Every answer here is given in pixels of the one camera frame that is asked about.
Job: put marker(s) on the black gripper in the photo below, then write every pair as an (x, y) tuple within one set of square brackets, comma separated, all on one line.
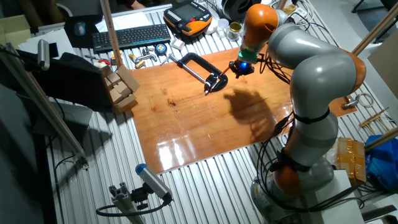
[(244, 68)]

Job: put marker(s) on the red pencil with eraser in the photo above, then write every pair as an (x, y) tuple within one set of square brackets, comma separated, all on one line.
[(224, 71)]

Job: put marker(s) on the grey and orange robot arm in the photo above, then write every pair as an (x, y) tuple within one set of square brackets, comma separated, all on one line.
[(311, 71)]

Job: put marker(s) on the black pencil sharpener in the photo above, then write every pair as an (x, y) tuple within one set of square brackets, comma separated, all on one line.
[(211, 84)]

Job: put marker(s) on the person hand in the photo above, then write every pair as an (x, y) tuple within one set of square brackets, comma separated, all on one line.
[(138, 4)]

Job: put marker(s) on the black C-clamp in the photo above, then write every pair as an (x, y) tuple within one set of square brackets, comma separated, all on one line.
[(199, 60)]

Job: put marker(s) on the glass jar with gold lid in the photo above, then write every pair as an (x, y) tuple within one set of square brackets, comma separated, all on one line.
[(234, 31)]

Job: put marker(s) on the glass jar with white lid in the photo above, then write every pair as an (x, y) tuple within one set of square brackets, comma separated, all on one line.
[(222, 24)]

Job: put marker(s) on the white rounded plastic object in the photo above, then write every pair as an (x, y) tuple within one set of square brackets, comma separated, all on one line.
[(212, 28)]

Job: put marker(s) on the small printed card box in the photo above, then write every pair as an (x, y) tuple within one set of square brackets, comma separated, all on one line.
[(178, 44)]

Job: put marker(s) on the black filament spool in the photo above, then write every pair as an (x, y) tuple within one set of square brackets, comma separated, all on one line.
[(236, 7)]

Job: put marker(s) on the orange and black teach pendant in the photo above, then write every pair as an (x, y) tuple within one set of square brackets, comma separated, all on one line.
[(189, 15)]

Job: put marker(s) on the orange wooden board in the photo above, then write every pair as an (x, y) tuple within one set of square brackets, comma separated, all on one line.
[(186, 124)]

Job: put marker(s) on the black round tape measure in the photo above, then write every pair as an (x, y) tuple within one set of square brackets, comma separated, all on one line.
[(160, 49)]

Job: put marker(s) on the white power strip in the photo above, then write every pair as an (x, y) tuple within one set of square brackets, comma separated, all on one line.
[(295, 11)]

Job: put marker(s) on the chrome pipe fitting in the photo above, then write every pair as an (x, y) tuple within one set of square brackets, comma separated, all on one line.
[(147, 57)]

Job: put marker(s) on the steel clamp fitting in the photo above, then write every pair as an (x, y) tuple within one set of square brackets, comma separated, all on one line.
[(147, 51)]

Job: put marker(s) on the brass fitting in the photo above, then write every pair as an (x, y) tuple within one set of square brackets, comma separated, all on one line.
[(139, 64)]

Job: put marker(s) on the black keyboard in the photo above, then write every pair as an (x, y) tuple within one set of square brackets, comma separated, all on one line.
[(130, 37)]

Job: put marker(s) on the small cardboard block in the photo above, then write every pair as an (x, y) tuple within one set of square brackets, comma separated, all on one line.
[(122, 88), (115, 96), (113, 78)]

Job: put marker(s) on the white paper sheets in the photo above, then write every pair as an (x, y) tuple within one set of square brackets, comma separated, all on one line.
[(124, 20)]

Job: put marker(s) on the taped cardboard package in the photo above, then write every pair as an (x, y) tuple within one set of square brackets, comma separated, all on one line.
[(348, 158)]

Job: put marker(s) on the wooden stick bundle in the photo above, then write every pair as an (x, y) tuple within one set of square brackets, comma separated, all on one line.
[(371, 119)]

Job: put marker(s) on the grey computer mouse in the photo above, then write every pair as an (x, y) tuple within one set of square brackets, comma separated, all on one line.
[(80, 29)]

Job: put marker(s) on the black panel screen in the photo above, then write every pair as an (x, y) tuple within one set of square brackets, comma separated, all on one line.
[(74, 84)]

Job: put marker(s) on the black mouse pad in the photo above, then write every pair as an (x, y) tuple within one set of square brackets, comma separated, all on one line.
[(70, 37)]

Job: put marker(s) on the blue plastic bag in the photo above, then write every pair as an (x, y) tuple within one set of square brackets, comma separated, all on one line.
[(384, 168)]

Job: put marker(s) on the white foam sheets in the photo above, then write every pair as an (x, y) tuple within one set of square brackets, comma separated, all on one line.
[(59, 39)]

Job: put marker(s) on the large cardboard box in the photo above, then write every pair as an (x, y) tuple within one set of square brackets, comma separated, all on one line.
[(14, 29)]

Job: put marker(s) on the wooden frame pole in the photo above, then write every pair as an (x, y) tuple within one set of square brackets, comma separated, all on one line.
[(110, 31), (373, 29), (381, 140)]

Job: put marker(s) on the silver camera with blue end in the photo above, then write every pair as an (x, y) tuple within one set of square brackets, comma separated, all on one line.
[(152, 182)]

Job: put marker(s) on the white pedestal box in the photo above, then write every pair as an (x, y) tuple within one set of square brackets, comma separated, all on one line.
[(339, 205)]

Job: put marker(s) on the aluminium camera mount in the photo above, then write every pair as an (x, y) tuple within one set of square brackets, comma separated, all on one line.
[(124, 202)]

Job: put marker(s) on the aluminium frame beam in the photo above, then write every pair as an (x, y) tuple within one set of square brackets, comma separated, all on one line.
[(46, 105)]

